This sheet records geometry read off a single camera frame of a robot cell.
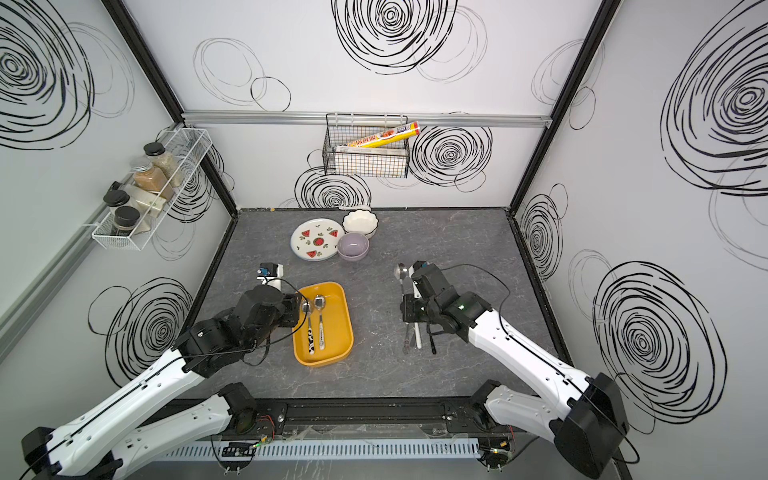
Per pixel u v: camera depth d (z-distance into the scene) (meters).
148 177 0.71
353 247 1.05
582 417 0.38
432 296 0.58
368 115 0.91
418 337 0.87
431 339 0.87
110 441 0.41
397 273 0.81
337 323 0.89
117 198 0.62
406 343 0.87
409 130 0.89
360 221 1.16
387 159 0.87
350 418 0.75
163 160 0.75
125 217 0.62
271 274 0.62
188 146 0.93
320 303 0.93
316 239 1.11
